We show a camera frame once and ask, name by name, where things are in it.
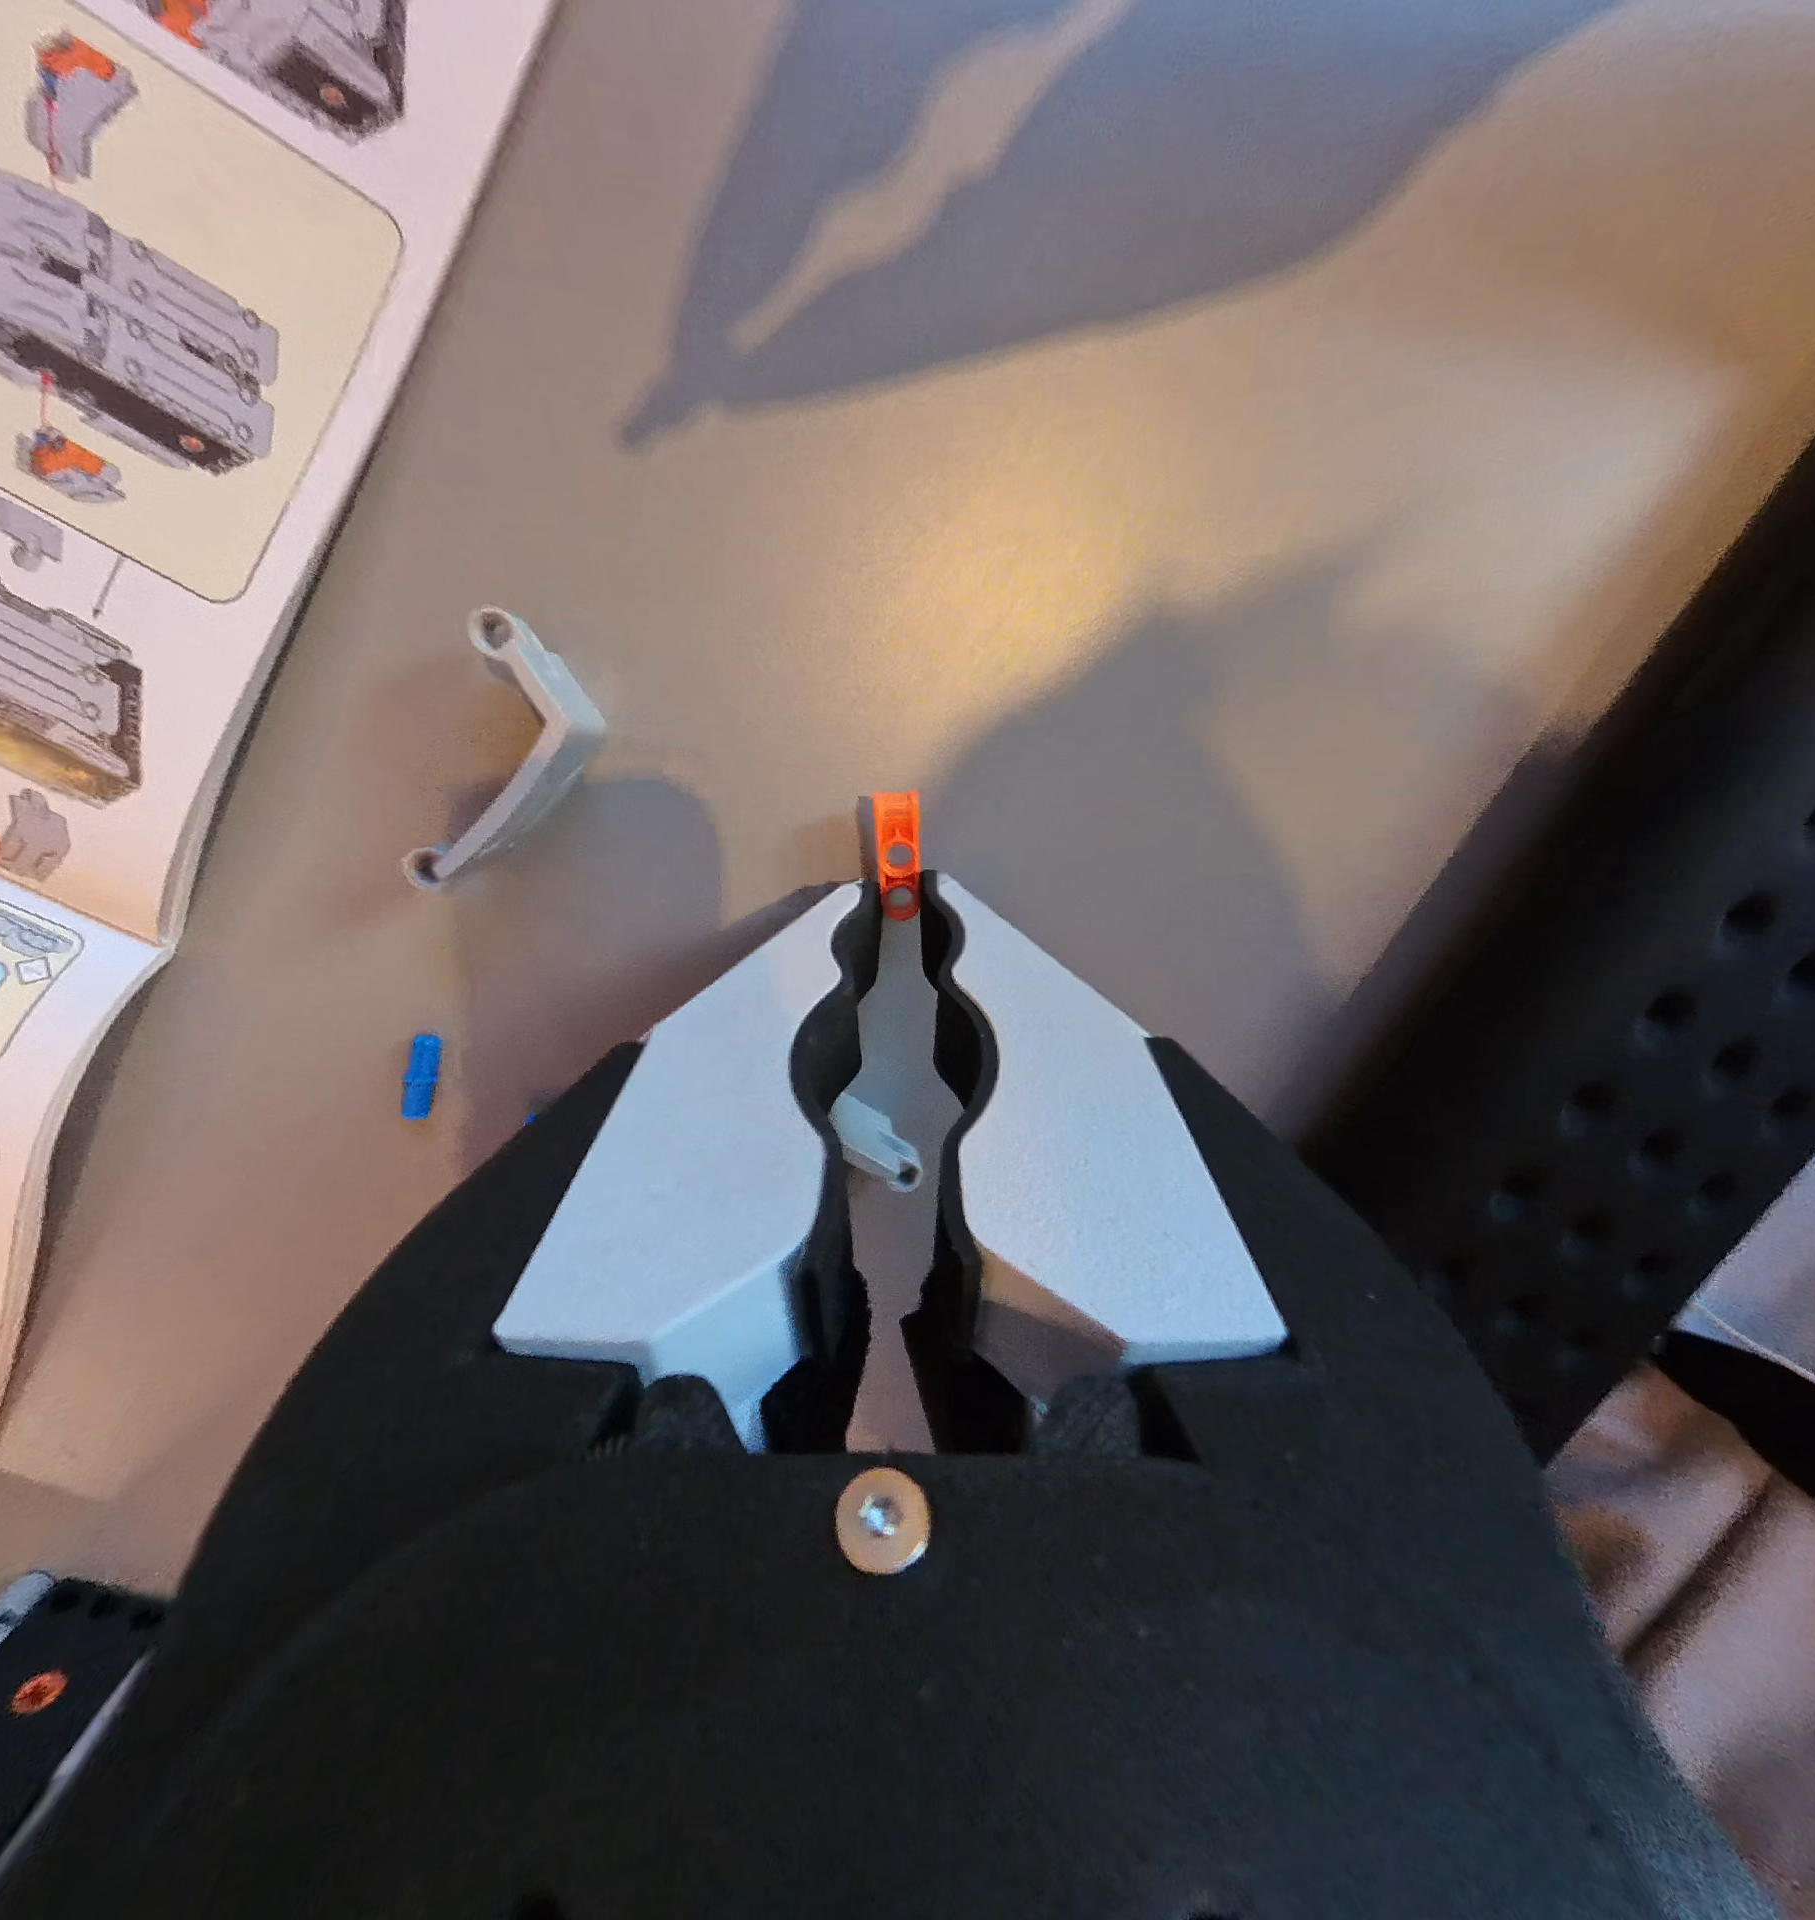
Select grey curved panel piece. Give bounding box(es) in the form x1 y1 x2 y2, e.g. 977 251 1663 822
403 603 607 895

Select small grey building piece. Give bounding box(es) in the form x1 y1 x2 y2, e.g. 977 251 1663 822
828 1095 925 1195

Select orange thin beam piece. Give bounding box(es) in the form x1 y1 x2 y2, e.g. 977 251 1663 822
867 791 925 917

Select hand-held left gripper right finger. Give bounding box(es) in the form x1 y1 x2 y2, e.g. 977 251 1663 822
923 874 1288 1448

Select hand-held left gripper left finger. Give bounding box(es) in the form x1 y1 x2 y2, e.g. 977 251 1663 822
492 883 867 1454

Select person's trousers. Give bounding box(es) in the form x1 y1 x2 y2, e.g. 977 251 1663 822
1541 1348 1815 1920

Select black perforated chair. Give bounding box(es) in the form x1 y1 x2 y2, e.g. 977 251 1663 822
1297 382 1815 1463

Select open instruction manual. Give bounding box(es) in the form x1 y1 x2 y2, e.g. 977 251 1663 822
0 0 564 1562

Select person's white shirt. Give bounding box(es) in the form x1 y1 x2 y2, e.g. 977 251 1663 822
1668 1102 1815 1412

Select black robot assembly block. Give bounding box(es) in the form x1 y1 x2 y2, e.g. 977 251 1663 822
0 1572 177 1920

